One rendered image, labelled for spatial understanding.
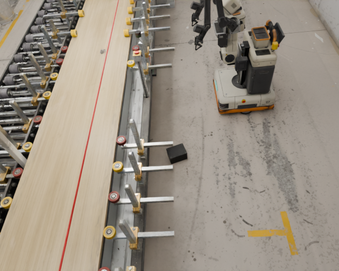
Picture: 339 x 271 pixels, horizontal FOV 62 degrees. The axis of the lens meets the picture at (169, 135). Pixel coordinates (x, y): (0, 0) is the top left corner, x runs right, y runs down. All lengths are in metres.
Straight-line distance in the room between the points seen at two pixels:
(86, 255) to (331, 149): 2.70
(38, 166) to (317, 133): 2.90
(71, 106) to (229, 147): 1.76
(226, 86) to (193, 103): 0.50
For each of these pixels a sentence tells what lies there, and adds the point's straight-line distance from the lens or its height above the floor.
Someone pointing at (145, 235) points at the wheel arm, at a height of 0.83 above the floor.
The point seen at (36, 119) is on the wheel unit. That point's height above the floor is 0.91.
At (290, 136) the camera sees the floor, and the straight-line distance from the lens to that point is 3.50.
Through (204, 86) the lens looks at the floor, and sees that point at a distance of 3.97.
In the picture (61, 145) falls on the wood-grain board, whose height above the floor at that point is 0.90.
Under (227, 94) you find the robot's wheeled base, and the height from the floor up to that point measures 0.28.
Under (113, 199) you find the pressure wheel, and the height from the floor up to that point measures 0.91.
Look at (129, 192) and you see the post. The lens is 1.86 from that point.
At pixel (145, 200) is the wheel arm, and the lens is 2.08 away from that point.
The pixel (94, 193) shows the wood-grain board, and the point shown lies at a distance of 2.12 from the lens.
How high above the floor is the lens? 2.67
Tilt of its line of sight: 52 degrees down
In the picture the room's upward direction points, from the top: 10 degrees counter-clockwise
